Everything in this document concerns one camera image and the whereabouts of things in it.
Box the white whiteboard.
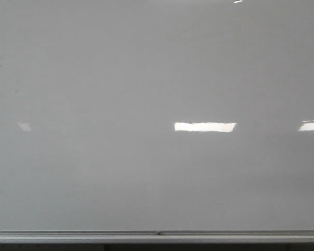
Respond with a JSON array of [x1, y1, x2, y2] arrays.
[[0, 1, 314, 231]]

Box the aluminium whiteboard marker tray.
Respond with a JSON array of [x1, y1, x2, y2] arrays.
[[0, 230, 314, 244]]

